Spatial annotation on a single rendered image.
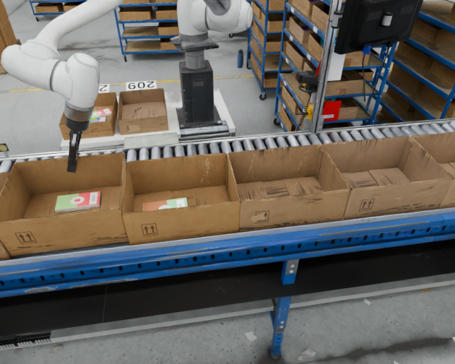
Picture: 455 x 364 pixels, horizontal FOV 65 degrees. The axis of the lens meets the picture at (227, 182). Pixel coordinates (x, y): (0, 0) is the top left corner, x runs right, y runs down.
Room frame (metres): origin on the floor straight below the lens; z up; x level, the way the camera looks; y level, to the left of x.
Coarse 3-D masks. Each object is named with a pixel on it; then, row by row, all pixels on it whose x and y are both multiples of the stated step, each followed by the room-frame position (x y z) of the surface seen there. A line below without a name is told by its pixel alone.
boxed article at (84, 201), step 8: (88, 192) 1.06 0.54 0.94; (96, 192) 1.06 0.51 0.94; (64, 200) 1.02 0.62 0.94; (72, 200) 1.02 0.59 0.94; (80, 200) 1.02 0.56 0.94; (88, 200) 1.02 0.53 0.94; (96, 200) 1.02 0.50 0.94; (56, 208) 0.98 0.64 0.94; (64, 208) 0.98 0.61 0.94; (72, 208) 0.98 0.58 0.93; (80, 208) 0.99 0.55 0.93; (88, 208) 0.99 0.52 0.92
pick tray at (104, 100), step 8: (104, 96) 2.14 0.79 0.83; (112, 96) 2.15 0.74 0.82; (96, 104) 2.13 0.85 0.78; (104, 104) 2.14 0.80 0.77; (112, 104) 2.15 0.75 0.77; (112, 112) 1.89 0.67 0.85; (64, 120) 1.85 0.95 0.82; (112, 120) 1.83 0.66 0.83; (64, 128) 1.74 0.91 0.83; (88, 128) 1.76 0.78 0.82; (96, 128) 1.77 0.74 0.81; (104, 128) 1.78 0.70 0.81; (112, 128) 1.79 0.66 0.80; (64, 136) 1.74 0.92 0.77; (88, 136) 1.76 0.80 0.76; (96, 136) 1.77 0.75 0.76; (104, 136) 1.78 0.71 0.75
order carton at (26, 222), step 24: (24, 168) 1.06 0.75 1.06; (48, 168) 1.07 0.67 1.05; (96, 168) 1.10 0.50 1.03; (120, 168) 1.12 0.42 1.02; (24, 192) 1.02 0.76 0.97; (48, 192) 1.07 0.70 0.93; (72, 192) 1.08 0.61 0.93; (120, 192) 0.90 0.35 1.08; (0, 216) 0.83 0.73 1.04; (24, 216) 0.95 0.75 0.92; (48, 216) 0.80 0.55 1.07; (72, 216) 0.81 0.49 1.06; (96, 216) 0.82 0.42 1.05; (120, 216) 0.83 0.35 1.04; (24, 240) 0.79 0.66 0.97; (48, 240) 0.80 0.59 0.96; (72, 240) 0.81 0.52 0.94; (96, 240) 0.83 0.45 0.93; (120, 240) 0.84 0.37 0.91
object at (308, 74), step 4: (300, 72) 1.89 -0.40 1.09; (304, 72) 1.88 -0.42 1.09; (308, 72) 1.88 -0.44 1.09; (312, 72) 1.89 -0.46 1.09; (296, 76) 1.89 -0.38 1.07; (300, 76) 1.85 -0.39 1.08; (304, 76) 1.85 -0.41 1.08; (308, 76) 1.86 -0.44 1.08; (312, 76) 1.86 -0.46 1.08; (300, 80) 1.85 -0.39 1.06; (304, 80) 1.85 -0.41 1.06; (308, 80) 1.85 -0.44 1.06; (312, 80) 1.86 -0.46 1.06; (316, 80) 1.86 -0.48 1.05; (304, 84) 1.88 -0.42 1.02; (308, 84) 1.87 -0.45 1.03; (312, 84) 1.87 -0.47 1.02; (304, 88) 1.89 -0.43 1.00; (308, 88) 1.87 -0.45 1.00; (312, 88) 1.88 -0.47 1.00
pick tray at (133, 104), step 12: (120, 96) 2.12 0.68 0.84; (132, 96) 2.18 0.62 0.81; (144, 96) 2.19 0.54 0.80; (156, 96) 2.21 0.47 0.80; (120, 108) 2.01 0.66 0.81; (132, 108) 2.11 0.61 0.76; (144, 108) 2.10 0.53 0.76; (156, 108) 2.11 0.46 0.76; (120, 120) 1.80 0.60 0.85; (132, 120) 1.81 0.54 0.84; (144, 120) 1.82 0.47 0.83; (156, 120) 1.83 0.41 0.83; (120, 132) 1.79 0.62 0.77; (132, 132) 1.81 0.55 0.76; (144, 132) 1.82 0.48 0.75
